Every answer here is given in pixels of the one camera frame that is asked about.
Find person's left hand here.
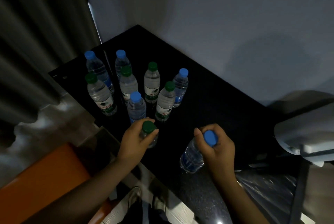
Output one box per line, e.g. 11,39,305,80
117,118,160,166

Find person's right hand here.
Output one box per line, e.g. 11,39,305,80
194,124,236,180

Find green cap water bottle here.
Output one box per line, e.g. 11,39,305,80
85,72,118,116
144,62,161,104
119,66,139,104
140,121,159,149
155,81,176,122

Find blue cap water bottle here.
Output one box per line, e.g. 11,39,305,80
115,50,131,81
180,130,218,174
172,68,189,108
127,91,147,125
84,50,115,95

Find person's right forearm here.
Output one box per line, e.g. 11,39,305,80
209,172,270,224

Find person's left forearm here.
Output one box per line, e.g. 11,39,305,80
25,153,141,224

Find person's left shoe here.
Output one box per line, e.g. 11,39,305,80
122,187,143,210

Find person's shoe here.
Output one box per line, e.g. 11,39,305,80
122,187,143,210
152,194,168,213

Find person's right shoe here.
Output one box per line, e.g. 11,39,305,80
152,194,168,213

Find person's dark trousers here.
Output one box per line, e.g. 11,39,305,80
125,204,171,224

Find clear plastic bag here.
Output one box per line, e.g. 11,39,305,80
235,170,299,224

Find white plastic appliance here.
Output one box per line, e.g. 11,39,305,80
273,102,334,167

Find orange chair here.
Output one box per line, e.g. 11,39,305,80
0,143,116,224

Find grey curtain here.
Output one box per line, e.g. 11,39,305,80
0,0,103,188

